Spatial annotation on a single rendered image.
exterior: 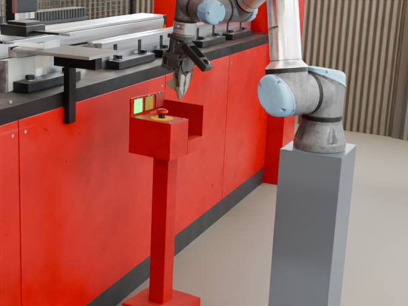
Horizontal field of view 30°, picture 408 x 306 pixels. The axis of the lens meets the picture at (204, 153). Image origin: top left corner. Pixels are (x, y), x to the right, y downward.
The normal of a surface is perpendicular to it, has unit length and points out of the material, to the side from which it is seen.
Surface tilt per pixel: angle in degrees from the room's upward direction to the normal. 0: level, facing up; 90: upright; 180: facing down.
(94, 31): 90
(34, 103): 90
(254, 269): 0
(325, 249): 90
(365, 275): 0
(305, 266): 90
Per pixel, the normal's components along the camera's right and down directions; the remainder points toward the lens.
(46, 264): 0.93, 0.14
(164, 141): -0.51, 0.20
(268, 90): -0.79, 0.25
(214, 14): 0.58, 0.32
